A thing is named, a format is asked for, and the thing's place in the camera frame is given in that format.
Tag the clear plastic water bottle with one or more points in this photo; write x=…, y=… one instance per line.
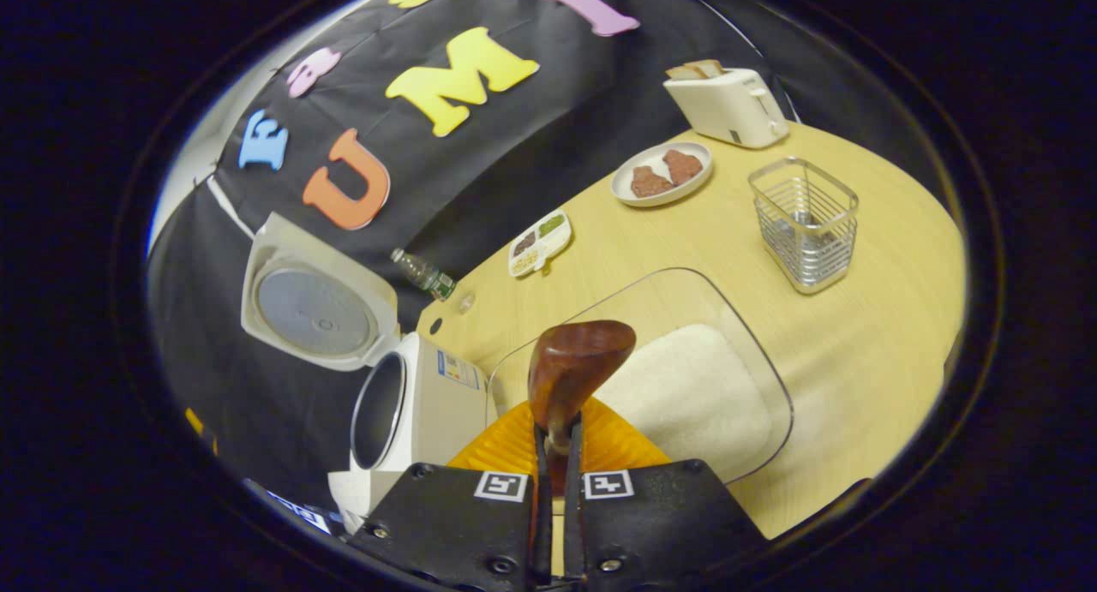
x=424, y=275

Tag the brown meat piece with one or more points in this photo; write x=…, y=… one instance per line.
x=683, y=166
x=650, y=182

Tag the white toaster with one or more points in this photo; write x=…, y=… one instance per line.
x=728, y=108

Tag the black backdrop cloth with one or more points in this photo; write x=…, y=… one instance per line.
x=514, y=146

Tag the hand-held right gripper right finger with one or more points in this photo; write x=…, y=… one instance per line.
x=572, y=532

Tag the brown wooden spoon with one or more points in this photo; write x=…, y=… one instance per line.
x=574, y=361

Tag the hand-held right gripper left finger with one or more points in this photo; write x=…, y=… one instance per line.
x=540, y=541

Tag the computer monitor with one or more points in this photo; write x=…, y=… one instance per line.
x=300, y=511

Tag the white round plate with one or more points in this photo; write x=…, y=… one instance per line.
x=634, y=198

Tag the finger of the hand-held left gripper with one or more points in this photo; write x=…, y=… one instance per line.
x=200, y=429

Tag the white rice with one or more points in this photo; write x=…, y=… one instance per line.
x=694, y=395

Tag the white divided grain tray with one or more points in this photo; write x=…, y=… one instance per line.
x=540, y=242

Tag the white rice cooker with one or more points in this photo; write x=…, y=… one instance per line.
x=428, y=412

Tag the clear plastic container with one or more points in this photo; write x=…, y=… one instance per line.
x=651, y=301

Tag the toast bread slice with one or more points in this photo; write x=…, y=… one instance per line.
x=710, y=66
x=684, y=73

